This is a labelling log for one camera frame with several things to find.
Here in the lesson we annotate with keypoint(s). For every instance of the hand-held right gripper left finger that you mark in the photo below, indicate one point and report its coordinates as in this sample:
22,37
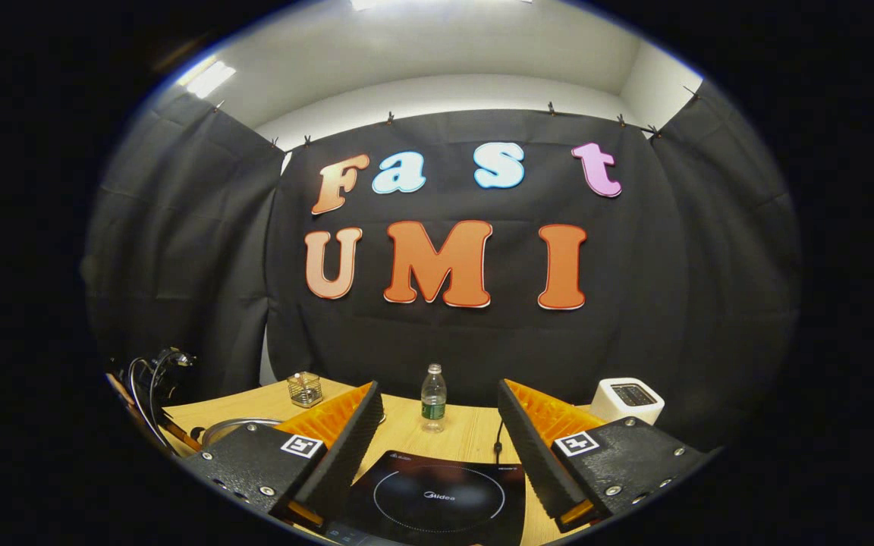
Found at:
346,455

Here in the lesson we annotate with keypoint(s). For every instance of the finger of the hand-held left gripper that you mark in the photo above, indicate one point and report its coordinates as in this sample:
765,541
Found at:
177,434

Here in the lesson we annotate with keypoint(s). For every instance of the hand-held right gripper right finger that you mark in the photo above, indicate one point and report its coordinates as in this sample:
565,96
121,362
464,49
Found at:
532,455

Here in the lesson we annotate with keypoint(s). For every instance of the stainless steel pot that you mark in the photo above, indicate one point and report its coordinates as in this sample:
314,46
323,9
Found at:
236,425

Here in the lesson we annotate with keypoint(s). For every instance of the black induction cooktop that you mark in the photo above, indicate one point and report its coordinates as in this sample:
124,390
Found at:
437,500

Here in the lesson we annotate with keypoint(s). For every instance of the clear plastic water bottle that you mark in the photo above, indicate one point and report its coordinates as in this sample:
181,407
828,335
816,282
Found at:
433,402

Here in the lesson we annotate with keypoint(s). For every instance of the white toaster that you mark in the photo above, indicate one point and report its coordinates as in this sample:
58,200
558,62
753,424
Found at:
627,402

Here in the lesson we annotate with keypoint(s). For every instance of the black backdrop cloth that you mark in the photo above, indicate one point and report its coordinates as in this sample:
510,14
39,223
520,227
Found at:
444,341

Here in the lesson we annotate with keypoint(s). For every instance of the ceiling light panel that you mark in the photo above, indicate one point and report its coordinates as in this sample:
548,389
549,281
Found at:
437,3
208,79

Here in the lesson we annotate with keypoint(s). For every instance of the row of black cloth clips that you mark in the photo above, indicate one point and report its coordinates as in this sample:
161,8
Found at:
390,118

